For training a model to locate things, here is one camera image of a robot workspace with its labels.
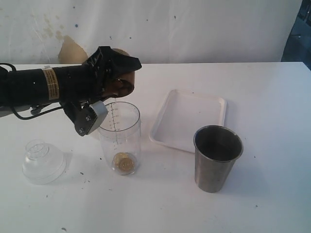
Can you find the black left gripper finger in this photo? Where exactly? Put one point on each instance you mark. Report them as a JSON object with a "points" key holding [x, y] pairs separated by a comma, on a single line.
{"points": [[110, 64]]}

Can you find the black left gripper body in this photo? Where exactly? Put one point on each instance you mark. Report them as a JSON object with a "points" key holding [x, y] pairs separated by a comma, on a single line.
{"points": [[83, 84]]}

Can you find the brown wooden cup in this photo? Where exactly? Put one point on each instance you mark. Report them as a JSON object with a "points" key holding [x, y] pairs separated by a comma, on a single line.
{"points": [[116, 88]]}

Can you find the stainless steel cup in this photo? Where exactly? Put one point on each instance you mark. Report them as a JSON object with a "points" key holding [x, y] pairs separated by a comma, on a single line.
{"points": [[216, 150]]}

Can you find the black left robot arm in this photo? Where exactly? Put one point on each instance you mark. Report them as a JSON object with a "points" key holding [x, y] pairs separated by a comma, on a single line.
{"points": [[21, 90]]}

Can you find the clear plastic shaker tumbler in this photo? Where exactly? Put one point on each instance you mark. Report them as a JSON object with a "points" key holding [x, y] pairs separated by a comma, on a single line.
{"points": [[121, 132]]}

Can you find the clear shaker lid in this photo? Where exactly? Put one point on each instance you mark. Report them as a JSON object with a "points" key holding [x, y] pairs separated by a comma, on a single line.
{"points": [[43, 162]]}

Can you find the white backdrop cloth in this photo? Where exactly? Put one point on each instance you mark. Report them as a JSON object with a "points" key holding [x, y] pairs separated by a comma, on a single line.
{"points": [[155, 31]]}

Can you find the white rectangular tray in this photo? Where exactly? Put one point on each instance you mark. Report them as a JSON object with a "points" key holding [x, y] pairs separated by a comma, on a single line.
{"points": [[182, 114]]}

